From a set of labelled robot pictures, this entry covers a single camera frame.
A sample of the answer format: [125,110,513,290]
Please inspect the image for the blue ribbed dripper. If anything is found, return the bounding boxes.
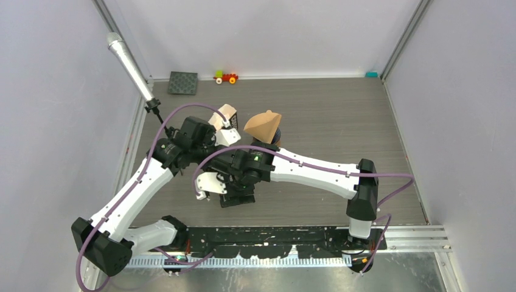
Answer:
[270,128,281,147]

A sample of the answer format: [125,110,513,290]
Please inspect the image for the coffee paper filter box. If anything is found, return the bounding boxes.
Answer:
[208,104,239,130]

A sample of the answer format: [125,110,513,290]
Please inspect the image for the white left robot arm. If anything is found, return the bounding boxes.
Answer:
[71,116,240,277]

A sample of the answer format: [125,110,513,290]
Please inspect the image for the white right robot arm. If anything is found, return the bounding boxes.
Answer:
[231,146,379,250]

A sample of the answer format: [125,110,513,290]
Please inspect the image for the dark grey studded plate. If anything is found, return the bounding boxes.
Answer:
[167,71,198,96]

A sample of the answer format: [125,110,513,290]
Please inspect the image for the red toy brick car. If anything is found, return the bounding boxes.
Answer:
[213,71,239,85]

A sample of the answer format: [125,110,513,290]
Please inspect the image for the silver microphone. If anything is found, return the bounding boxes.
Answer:
[106,32,155,102]

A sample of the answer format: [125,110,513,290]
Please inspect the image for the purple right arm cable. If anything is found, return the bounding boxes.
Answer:
[192,145,415,275]

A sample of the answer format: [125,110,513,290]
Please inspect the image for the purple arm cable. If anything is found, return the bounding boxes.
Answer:
[192,145,415,275]
[75,102,229,292]

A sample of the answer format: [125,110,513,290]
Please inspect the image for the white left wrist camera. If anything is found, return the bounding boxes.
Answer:
[215,120,241,147]

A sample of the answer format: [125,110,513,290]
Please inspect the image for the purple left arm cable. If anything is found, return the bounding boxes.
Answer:
[75,102,229,292]

